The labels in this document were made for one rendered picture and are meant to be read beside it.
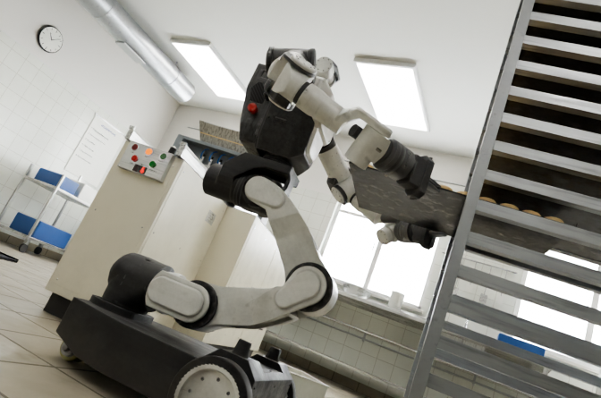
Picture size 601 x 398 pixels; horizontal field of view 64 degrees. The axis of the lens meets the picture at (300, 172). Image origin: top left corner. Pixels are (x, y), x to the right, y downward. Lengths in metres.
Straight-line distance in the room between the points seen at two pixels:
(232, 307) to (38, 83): 5.54
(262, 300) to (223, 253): 1.41
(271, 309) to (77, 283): 1.14
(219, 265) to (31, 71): 4.43
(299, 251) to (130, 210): 1.06
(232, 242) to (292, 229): 1.37
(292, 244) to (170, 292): 0.39
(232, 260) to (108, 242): 0.78
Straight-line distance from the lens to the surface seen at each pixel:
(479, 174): 1.33
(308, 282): 1.39
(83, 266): 2.34
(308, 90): 1.20
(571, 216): 1.48
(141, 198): 2.31
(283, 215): 1.48
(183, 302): 1.49
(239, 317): 1.48
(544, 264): 1.32
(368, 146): 1.18
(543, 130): 1.45
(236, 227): 2.84
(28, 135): 6.75
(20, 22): 6.60
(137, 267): 1.62
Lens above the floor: 0.31
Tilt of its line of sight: 17 degrees up
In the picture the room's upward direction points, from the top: 23 degrees clockwise
